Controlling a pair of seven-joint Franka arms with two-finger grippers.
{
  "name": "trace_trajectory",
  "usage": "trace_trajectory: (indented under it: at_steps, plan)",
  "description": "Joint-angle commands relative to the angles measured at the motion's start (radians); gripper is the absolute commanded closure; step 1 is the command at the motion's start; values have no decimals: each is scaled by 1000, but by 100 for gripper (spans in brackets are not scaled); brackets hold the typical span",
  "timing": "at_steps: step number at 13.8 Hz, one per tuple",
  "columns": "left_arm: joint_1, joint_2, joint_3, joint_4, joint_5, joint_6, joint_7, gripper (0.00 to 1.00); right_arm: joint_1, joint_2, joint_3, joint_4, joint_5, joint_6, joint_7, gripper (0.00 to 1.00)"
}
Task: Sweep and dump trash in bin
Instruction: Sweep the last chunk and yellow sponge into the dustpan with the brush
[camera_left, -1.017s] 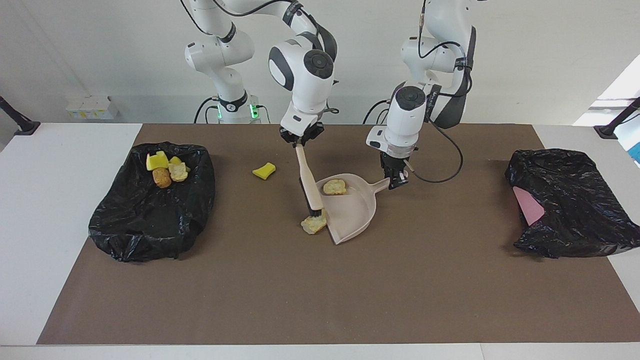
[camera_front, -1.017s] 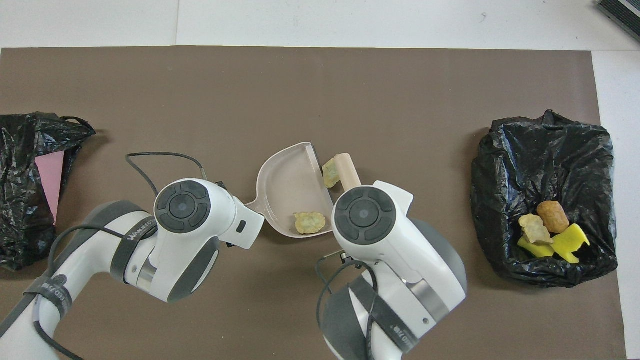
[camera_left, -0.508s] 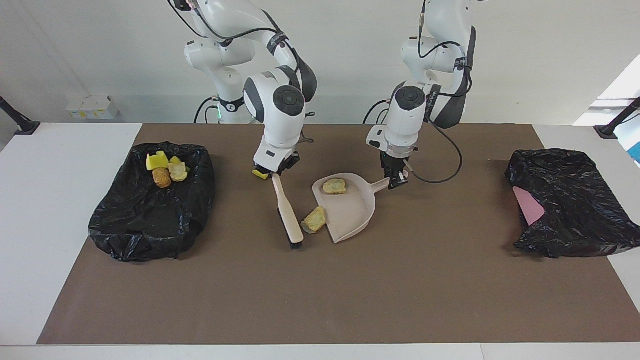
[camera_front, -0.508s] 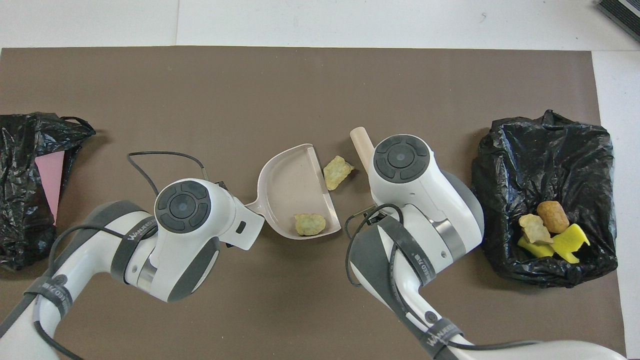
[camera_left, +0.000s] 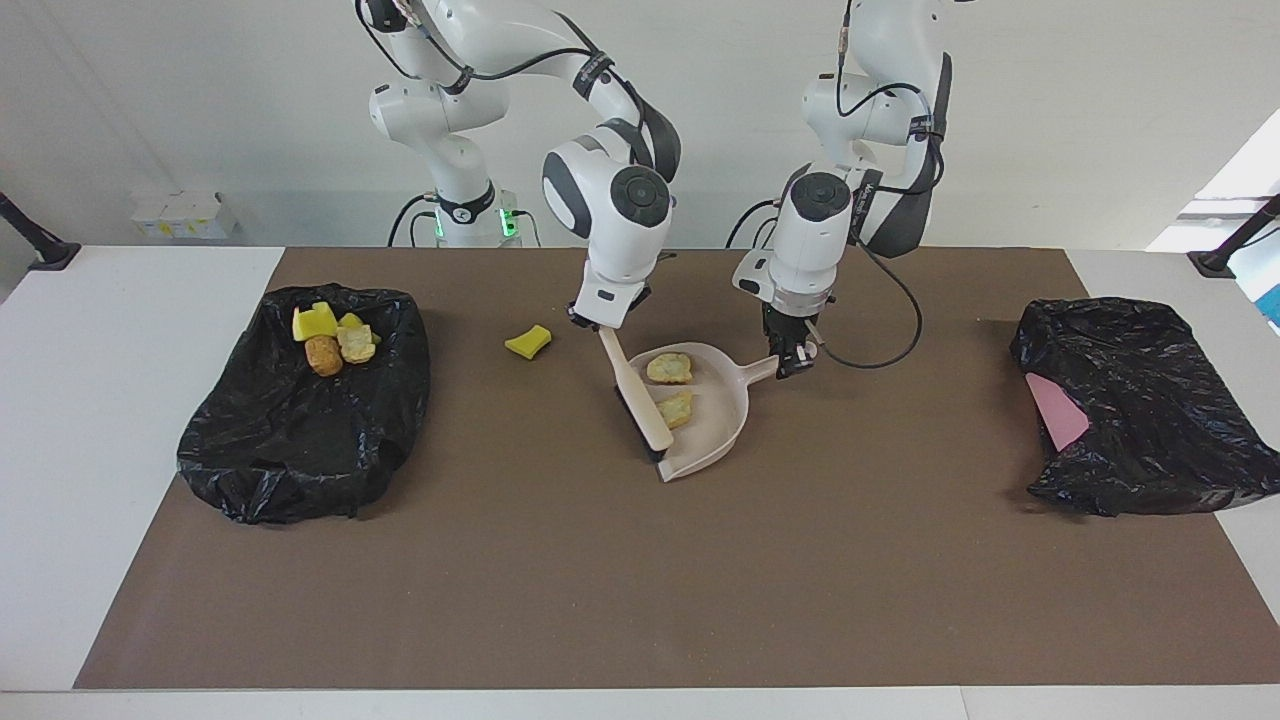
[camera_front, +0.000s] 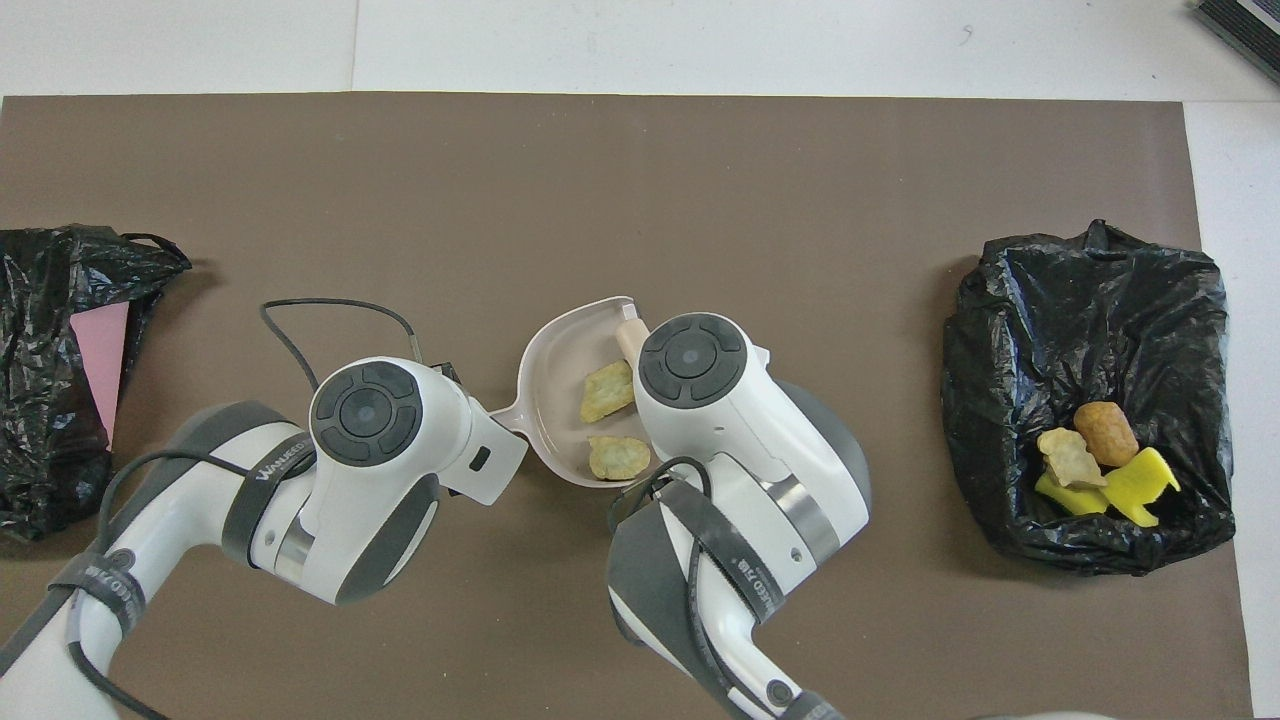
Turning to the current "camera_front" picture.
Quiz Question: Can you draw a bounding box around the brown cork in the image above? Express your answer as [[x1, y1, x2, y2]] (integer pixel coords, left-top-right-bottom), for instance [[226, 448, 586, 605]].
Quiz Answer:
[[1074, 401, 1141, 469]]

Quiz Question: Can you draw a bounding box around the yellow sponge piece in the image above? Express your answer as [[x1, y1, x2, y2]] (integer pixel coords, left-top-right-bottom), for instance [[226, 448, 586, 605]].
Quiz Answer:
[[1034, 472, 1109, 518], [1100, 447, 1182, 529]]

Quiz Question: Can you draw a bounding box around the black plastic trash bag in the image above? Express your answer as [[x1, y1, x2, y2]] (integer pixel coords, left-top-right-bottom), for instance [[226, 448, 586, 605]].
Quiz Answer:
[[941, 219, 1233, 578], [0, 225, 193, 542]]

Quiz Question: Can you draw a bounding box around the dark ribbed device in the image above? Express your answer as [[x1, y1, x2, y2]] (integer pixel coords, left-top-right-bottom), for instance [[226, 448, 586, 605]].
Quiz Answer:
[[1195, 0, 1280, 87]]

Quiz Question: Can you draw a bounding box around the pink bin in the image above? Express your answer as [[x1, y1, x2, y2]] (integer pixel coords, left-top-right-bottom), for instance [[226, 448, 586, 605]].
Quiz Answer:
[[68, 302, 131, 451]]

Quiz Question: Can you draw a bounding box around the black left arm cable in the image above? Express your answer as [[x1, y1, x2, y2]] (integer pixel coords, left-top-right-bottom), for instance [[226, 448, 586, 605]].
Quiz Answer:
[[60, 297, 426, 720]]

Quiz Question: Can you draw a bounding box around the beige plastic dustpan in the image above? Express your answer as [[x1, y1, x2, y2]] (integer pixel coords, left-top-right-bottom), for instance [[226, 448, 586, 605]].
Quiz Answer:
[[488, 296, 663, 490]]

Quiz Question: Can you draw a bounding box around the beige sponge piece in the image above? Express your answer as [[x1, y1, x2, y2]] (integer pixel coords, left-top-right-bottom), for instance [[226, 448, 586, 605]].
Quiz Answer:
[[1036, 427, 1109, 490], [586, 435, 654, 483], [579, 359, 637, 425]]

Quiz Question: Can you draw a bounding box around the brown table mat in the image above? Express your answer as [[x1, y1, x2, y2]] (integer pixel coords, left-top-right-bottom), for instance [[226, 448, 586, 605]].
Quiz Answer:
[[0, 92, 1256, 720]]

